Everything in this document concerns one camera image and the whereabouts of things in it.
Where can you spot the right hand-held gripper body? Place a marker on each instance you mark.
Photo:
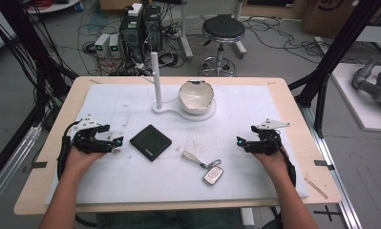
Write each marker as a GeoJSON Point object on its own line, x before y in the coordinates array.
{"type": "Point", "coordinates": [267, 141]}

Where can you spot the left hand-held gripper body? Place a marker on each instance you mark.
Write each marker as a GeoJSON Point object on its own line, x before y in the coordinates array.
{"type": "Point", "coordinates": [91, 143]}

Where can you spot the person's left hand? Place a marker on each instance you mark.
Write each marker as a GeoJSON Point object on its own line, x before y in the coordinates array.
{"type": "Point", "coordinates": [81, 162]}

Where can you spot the person's right hand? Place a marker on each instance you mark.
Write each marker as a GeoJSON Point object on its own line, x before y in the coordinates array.
{"type": "Point", "coordinates": [274, 165]}

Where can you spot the black square wallet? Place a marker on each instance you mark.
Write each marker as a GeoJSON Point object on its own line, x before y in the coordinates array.
{"type": "Point", "coordinates": [150, 142]}

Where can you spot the black tape strip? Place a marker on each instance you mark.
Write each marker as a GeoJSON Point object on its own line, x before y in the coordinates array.
{"type": "Point", "coordinates": [38, 164]}
{"type": "Point", "coordinates": [323, 163]}

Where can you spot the white shell-shaped bowl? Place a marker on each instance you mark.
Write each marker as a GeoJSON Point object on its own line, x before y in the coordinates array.
{"type": "Point", "coordinates": [196, 98]}

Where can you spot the thin wooden stick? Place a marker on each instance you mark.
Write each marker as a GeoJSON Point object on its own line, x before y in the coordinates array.
{"type": "Point", "coordinates": [317, 188]}

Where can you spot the white stand with pole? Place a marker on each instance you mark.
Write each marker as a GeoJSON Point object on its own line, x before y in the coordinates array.
{"type": "Point", "coordinates": [157, 82]}

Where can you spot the white table mat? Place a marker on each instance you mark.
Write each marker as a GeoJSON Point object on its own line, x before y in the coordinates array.
{"type": "Point", "coordinates": [185, 187]}

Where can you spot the grey power supply unit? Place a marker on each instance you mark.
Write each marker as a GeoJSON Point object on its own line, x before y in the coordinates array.
{"type": "Point", "coordinates": [102, 44]}
{"type": "Point", "coordinates": [115, 45]}

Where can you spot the white floor platform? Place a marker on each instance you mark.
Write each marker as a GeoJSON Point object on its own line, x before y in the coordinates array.
{"type": "Point", "coordinates": [353, 101]}

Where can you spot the black computer tower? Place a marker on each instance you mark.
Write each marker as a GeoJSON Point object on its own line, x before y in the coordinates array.
{"type": "Point", "coordinates": [153, 27]}
{"type": "Point", "coordinates": [131, 36]}

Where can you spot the black round stool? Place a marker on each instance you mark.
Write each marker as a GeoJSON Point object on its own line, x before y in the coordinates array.
{"type": "Point", "coordinates": [223, 28]}

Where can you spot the white metal table leg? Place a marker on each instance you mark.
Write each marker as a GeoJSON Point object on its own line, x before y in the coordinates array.
{"type": "Point", "coordinates": [185, 28]}

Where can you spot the white box on tower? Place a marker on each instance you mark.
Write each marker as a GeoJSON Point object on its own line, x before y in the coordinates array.
{"type": "Point", "coordinates": [135, 9]}

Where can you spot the brown cardboard box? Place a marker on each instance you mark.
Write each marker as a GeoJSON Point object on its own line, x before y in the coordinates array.
{"type": "Point", "coordinates": [329, 17]}

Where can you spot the aluminium rail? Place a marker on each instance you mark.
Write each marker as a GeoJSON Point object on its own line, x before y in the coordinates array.
{"type": "Point", "coordinates": [10, 171]}
{"type": "Point", "coordinates": [334, 178]}

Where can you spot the black metal frame post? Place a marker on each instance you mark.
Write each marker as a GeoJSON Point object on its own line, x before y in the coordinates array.
{"type": "Point", "coordinates": [331, 60]}
{"type": "Point", "coordinates": [35, 47]}

